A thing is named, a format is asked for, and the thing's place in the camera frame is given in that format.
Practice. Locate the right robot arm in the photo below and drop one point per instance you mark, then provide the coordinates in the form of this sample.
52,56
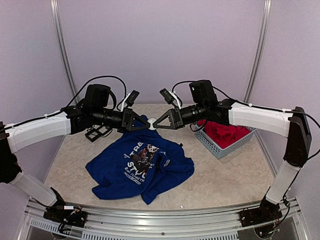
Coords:
290,124

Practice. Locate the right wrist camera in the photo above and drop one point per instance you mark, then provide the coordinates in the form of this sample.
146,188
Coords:
171,98

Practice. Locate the aluminium front rail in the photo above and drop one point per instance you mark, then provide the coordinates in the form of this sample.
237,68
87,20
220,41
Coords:
218,223

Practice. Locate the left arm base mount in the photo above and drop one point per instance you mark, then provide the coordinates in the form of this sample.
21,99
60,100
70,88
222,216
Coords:
71,215

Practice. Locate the blue printed t-shirt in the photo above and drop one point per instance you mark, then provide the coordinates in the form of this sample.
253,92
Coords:
139,163

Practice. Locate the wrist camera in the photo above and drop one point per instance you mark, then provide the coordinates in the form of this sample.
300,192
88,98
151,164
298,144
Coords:
171,98
128,100

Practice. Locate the aluminium corner post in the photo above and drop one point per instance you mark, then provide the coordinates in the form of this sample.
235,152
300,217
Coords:
55,11
259,50

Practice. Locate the light blue perforated basket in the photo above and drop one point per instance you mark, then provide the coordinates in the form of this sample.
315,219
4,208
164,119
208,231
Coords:
215,149

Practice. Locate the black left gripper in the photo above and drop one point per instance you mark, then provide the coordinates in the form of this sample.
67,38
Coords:
129,116

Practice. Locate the red garment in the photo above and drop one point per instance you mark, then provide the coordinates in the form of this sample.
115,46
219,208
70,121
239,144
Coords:
225,135

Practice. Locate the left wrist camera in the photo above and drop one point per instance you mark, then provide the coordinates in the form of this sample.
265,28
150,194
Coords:
128,100

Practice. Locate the left aluminium corner post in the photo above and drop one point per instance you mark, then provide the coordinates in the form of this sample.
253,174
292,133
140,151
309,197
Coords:
55,11

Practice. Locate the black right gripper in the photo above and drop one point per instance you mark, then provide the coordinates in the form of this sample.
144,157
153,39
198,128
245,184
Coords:
176,122

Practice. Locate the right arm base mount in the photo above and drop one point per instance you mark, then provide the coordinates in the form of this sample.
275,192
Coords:
265,212

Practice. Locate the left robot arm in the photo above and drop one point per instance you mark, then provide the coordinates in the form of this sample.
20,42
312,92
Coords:
91,110

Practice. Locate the right aluminium corner post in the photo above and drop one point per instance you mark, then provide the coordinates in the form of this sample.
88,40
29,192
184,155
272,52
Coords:
259,50

